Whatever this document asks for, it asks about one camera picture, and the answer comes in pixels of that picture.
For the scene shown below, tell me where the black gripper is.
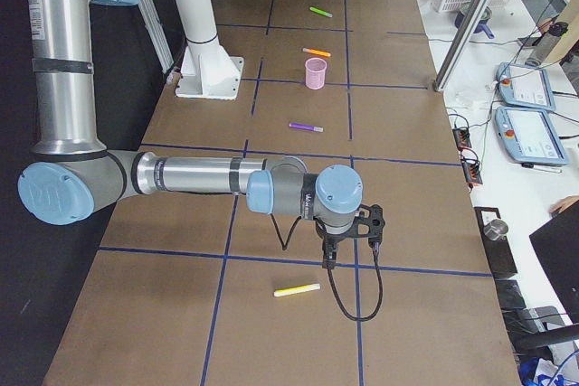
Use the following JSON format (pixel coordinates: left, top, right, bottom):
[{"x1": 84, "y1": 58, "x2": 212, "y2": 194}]
[{"x1": 315, "y1": 219, "x2": 357, "y2": 268}]

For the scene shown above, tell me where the yellow highlighter pen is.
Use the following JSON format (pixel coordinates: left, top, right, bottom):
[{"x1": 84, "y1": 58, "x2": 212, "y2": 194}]
[{"x1": 273, "y1": 283, "x2": 321, "y2": 297}]

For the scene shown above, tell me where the purple highlighter pen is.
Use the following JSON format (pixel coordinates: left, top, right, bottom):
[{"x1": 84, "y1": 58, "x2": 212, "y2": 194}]
[{"x1": 289, "y1": 122, "x2": 324, "y2": 133}]

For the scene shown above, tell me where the orange highlighter pen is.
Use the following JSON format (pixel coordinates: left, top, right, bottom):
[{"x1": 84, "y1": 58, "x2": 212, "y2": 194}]
[{"x1": 302, "y1": 47, "x2": 332, "y2": 58}]

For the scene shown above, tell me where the green highlighter pen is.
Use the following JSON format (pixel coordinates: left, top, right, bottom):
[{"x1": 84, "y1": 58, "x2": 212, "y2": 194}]
[{"x1": 308, "y1": 6, "x2": 333, "y2": 18}]

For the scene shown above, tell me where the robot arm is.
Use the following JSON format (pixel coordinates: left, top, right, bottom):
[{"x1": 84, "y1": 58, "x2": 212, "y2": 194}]
[{"x1": 18, "y1": 0, "x2": 371, "y2": 269}]

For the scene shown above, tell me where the pink mesh pen holder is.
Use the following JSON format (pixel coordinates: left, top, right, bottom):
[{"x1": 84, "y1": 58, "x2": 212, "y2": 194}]
[{"x1": 305, "y1": 57, "x2": 327, "y2": 89}]

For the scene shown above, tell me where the near orange usb hub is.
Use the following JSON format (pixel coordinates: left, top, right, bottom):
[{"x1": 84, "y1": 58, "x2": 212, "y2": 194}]
[{"x1": 460, "y1": 156, "x2": 483, "y2": 188}]

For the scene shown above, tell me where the orange usb hub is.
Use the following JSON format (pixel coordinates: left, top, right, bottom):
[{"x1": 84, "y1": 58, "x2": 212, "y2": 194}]
[
  {"x1": 452, "y1": 127, "x2": 471, "y2": 150},
  {"x1": 460, "y1": 156, "x2": 483, "y2": 188}
]

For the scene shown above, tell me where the small metal cup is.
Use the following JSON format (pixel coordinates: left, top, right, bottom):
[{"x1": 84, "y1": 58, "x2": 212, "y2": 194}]
[{"x1": 483, "y1": 219, "x2": 509, "y2": 241}]

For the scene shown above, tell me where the far orange usb hub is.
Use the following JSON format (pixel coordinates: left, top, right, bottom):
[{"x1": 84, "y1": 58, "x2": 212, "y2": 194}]
[{"x1": 452, "y1": 127, "x2": 471, "y2": 150}]

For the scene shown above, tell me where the black box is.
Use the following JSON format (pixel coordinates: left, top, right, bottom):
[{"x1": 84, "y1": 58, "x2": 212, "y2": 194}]
[{"x1": 474, "y1": 206, "x2": 517, "y2": 279}]

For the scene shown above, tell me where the near teach pendant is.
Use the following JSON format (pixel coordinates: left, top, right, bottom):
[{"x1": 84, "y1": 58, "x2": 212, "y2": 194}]
[{"x1": 495, "y1": 106, "x2": 569, "y2": 167}]

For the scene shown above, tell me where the teach pendant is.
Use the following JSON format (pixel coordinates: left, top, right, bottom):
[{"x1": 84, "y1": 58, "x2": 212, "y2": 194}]
[
  {"x1": 495, "y1": 106, "x2": 569, "y2": 167},
  {"x1": 496, "y1": 62, "x2": 555, "y2": 112}
]

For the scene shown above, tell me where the black monitor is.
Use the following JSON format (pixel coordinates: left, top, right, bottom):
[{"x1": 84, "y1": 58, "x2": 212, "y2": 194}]
[{"x1": 529, "y1": 208, "x2": 578, "y2": 323}]

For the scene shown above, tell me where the far teach pendant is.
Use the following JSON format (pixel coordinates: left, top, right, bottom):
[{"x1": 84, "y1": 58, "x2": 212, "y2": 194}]
[{"x1": 496, "y1": 62, "x2": 555, "y2": 112}]

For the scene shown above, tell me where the blue saucepan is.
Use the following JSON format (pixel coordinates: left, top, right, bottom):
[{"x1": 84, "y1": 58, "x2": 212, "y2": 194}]
[{"x1": 454, "y1": 1, "x2": 494, "y2": 39}]

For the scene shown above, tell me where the black camera cable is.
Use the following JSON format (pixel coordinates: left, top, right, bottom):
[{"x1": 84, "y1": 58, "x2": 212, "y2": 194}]
[{"x1": 270, "y1": 213, "x2": 384, "y2": 323}]

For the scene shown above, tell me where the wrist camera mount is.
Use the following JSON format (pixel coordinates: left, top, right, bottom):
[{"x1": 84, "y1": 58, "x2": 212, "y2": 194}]
[{"x1": 356, "y1": 204, "x2": 385, "y2": 249}]

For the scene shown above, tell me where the aluminium frame post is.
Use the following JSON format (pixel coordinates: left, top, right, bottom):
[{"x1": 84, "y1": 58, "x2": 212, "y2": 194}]
[{"x1": 432, "y1": 0, "x2": 489, "y2": 92}]

